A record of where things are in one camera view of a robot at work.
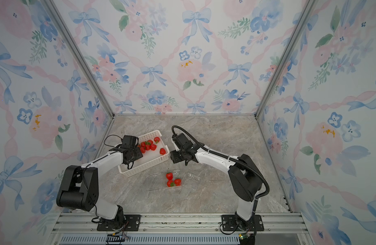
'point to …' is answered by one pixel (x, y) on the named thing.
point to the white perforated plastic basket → (150, 157)
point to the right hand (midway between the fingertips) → (175, 155)
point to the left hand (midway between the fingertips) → (137, 153)
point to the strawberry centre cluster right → (147, 147)
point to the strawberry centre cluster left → (142, 149)
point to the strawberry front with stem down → (170, 183)
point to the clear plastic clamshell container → (177, 174)
